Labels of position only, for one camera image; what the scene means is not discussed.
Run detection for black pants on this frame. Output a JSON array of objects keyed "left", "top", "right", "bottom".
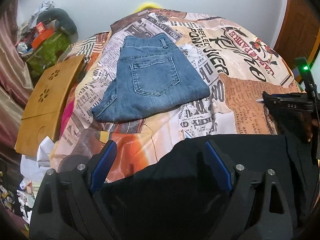
[{"left": 98, "top": 135, "right": 319, "bottom": 239}]

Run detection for newspaper print bed blanket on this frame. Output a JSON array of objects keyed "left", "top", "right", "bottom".
[{"left": 50, "top": 9, "right": 299, "bottom": 182}]

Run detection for white plastic bag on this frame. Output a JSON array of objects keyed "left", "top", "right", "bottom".
[{"left": 20, "top": 137, "right": 55, "bottom": 183}]

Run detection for wooden lap desk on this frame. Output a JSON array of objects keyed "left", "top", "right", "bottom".
[{"left": 15, "top": 55, "right": 84, "bottom": 157}]

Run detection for folded blue jeans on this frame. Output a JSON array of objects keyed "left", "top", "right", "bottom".
[{"left": 92, "top": 34, "right": 210, "bottom": 122}]

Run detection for pink striped curtain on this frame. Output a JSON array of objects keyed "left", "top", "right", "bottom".
[{"left": 1, "top": 0, "right": 33, "bottom": 149}]

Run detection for green patterned storage box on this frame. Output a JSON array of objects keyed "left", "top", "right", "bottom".
[{"left": 23, "top": 31, "right": 71, "bottom": 78}]

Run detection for orange box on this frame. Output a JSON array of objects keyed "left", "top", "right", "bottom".
[{"left": 31, "top": 29, "right": 55, "bottom": 50}]

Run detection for grey neck pillow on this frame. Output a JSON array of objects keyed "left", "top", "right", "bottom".
[{"left": 36, "top": 8, "right": 77, "bottom": 35}]

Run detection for yellow curved headboard pad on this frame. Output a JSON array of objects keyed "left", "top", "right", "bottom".
[{"left": 135, "top": 2, "right": 162, "bottom": 12}]

